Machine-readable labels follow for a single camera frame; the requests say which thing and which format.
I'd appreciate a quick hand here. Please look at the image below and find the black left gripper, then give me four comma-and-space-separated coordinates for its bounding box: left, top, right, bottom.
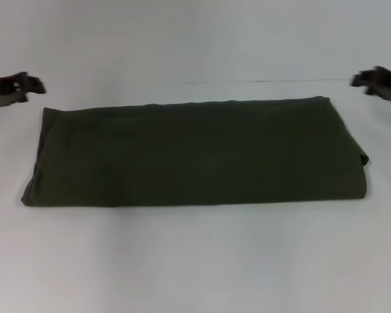
0, 72, 48, 111

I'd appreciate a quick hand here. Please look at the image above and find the dark green FREE! t-shirt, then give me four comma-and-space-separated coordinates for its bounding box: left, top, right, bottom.
22, 95, 369, 209

